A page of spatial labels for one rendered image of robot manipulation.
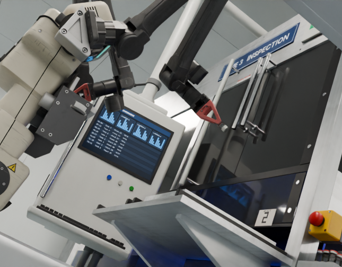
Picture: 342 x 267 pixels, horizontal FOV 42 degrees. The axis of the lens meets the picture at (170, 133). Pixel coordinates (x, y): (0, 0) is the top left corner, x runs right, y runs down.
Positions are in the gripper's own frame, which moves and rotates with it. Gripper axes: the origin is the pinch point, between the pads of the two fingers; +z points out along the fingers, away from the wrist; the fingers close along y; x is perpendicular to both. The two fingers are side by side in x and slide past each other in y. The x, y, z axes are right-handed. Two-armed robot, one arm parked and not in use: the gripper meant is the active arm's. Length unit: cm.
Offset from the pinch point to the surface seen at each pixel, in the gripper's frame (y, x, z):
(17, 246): -128, 13, 33
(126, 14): 210, -21, -191
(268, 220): 8.5, 11.8, 33.4
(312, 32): 43, -56, -10
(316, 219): -11.6, 1.1, 42.9
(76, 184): 44, 65, -40
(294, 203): 3.6, 2.0, 35.3
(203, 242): -17.9, 27.8, 26.5
